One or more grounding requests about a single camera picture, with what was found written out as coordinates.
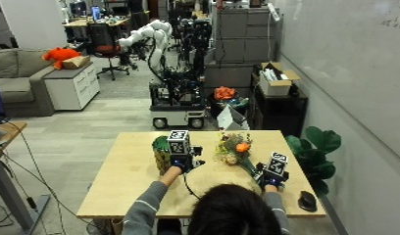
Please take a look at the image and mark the mobile robot cart with wheels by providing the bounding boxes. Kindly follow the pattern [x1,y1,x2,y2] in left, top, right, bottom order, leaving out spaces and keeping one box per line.
[148,70,208,130]

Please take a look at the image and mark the wooden side desk grey leg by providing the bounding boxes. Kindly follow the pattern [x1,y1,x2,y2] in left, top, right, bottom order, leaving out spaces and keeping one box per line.
[0,120,51,231]

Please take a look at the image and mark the small brown cardboard box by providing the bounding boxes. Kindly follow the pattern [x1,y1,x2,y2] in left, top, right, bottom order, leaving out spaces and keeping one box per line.
[62,55,93,71]

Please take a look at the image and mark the mixed flower bouquet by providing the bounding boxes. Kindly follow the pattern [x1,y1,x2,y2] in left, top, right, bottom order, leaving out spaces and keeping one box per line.
[214,131,263,179]

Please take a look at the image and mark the white marker cube right glove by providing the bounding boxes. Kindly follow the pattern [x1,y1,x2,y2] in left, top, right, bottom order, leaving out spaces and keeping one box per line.
[267,151,291,177]

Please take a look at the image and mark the black glove cable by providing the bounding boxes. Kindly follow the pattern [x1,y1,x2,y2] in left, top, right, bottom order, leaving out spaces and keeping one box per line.
[182,171,203,200]

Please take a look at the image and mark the open cardboard box with items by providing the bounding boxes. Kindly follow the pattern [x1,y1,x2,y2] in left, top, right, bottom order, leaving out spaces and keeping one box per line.
[256,62,302,97]

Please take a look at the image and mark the wall whiteboard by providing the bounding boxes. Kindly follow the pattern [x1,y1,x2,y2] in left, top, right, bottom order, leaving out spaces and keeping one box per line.
[278,0,400,165]

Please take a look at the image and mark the black office chair red seat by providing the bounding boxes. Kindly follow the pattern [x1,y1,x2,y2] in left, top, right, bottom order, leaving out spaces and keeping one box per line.
[87,23,133,81]

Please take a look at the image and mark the person's left hand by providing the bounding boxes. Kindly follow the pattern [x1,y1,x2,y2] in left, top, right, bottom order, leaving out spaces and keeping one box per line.
[170,145,207,174]

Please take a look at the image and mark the green leafy potted plant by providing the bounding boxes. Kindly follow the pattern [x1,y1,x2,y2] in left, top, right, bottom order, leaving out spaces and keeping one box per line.
[286,125,344,199]

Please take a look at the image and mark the wooden office desk with clutter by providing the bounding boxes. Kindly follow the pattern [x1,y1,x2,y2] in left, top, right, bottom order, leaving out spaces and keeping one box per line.
[62,5,133,33]

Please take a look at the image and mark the black computer mouse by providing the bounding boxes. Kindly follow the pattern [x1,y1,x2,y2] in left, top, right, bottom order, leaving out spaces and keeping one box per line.
[298,190,319,213]

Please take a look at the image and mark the grey sofa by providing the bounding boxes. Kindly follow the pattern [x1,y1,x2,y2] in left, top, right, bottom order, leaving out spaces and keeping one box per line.
[0,48,58,118]

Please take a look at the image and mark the black floor cable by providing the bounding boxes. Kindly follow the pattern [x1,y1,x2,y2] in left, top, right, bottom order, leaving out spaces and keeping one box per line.
[0,119,98,235]

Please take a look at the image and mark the black low cabinet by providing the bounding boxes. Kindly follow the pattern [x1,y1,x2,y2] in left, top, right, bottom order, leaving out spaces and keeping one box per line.
[250,71,310,138]

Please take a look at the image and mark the white folded paper bag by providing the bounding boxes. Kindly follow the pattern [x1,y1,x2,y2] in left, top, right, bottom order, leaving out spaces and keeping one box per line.
[216,103,251,131]

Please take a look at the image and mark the orange flowers in black bin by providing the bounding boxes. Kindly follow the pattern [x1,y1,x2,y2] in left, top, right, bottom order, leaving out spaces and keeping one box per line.
[208,85,251,120]

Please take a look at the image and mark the person's right hand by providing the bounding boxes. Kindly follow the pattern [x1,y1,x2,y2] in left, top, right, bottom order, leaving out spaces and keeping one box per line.
[252,162,292,191]

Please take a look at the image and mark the white marker cube glove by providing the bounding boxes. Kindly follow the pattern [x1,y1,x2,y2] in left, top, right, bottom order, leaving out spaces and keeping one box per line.
[167,129,192,156]
[267,151,291,177]

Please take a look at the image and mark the orange plush toy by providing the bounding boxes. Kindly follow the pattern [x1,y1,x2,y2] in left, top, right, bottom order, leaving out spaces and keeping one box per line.
[41,47,83,71]

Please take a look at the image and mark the white marker cube left glove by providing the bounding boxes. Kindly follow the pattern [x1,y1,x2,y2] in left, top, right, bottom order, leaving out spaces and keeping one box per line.
[167,129,192,156]

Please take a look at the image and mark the grey filing cabinets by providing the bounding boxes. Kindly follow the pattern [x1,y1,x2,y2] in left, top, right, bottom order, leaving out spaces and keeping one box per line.
[204,7,282,96]

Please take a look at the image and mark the white drawer cabinet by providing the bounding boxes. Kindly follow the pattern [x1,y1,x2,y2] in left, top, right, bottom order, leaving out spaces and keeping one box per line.
[42,62,101,112]

